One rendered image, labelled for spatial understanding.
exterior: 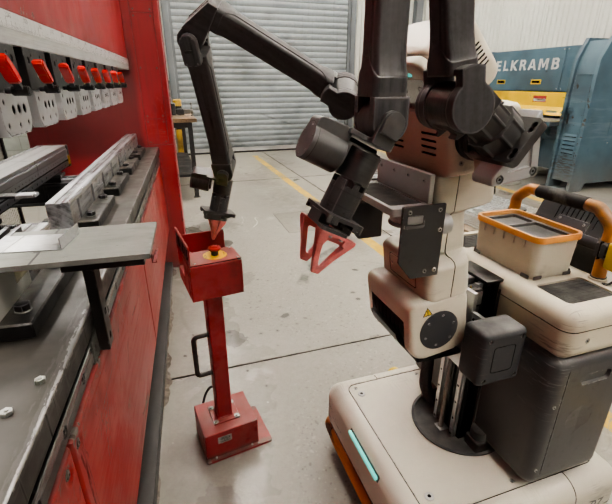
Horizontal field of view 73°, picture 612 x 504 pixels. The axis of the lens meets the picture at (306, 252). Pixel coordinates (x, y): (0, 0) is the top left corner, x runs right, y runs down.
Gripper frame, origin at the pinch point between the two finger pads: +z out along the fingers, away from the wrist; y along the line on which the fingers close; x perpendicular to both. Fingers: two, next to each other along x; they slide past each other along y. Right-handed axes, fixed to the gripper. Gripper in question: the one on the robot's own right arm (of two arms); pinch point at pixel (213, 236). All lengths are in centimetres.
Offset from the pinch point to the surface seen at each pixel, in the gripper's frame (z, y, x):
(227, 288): 11.3, -2.4, 15.5
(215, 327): 28.9, -3.7, 8.5
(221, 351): 38.3, -7.5, 8.6
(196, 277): 8.1, 7.6, 15.4
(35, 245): -9, 46, 44
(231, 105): -51, -201, -665
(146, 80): -45, 7, -167
